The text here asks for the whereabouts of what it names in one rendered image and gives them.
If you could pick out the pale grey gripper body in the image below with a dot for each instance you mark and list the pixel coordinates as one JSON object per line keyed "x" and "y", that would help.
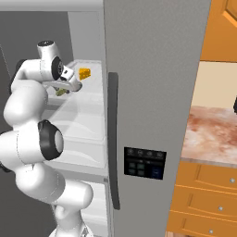
{"x": 74, "y": 85}

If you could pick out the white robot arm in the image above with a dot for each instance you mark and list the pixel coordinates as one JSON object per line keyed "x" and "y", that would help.
{"x": 29, "y": 145}

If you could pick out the clear glass fridge shelf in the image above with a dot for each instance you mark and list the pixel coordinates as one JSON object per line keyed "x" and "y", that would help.
{"x": 91, "y": 88}

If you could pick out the large white fridge drawer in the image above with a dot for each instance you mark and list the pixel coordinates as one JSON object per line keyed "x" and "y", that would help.
{"x": 83, "y": 135}

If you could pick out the grey fridge body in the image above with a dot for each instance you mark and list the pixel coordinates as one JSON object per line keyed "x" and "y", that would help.
{"x": 86, "y": 34}

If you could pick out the grey fridge door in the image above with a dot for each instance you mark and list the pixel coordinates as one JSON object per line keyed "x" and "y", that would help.
{"x": 154, "y": 92}

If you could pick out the olive green food item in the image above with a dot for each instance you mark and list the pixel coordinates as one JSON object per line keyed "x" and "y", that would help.
{"x": 61, "y": 91}

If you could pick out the yellow cheese wedge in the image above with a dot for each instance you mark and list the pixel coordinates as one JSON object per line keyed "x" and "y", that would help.
{"x": 84, "y": 73}

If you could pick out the black object on worktop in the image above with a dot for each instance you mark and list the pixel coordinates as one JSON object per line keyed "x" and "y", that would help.
{"x": 235, "y": 105}

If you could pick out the orange drawer front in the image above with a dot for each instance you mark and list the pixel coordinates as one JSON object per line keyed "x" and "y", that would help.
{"x": 191, "y": 227}
{"x": 200, "y": 205}
{"x": 209, "y": 177}

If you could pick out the silver drawer knob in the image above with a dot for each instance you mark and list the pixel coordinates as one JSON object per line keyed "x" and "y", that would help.
{"x": 220, "y": 208}
{"x": 210, "y": 231}
{"x": 232, "y": 180}

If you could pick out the orange wall cupboard door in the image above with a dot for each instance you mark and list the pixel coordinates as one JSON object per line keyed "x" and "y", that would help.
{"x": 220, "y": 31}

